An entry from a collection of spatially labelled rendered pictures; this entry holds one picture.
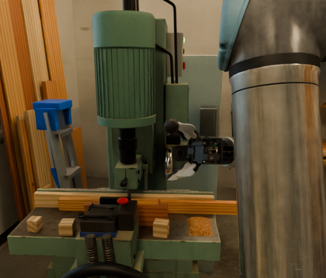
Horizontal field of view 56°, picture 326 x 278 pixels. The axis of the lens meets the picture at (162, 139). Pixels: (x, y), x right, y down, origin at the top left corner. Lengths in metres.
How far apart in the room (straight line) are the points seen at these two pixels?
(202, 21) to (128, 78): 2.46
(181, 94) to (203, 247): 0.51
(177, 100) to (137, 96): 0.27
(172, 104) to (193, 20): 2.23
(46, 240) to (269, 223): 0.69
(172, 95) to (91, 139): 2.64
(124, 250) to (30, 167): 1.67
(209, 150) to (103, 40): 0.40
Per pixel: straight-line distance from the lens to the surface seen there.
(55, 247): 0.96
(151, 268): 0.93
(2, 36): 2.40
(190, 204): 1.00
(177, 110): 1.09
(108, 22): 0.84
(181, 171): 0.80
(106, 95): 0.86
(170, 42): 1.17
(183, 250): 0.90
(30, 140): 2.33
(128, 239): 0.78
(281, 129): 0.38
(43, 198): 1.11
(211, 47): 3.22
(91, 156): 3.71
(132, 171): 0.92
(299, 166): 0.39
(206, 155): 0.79
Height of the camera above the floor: 1.38
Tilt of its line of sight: 15 degrees down
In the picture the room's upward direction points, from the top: straight up
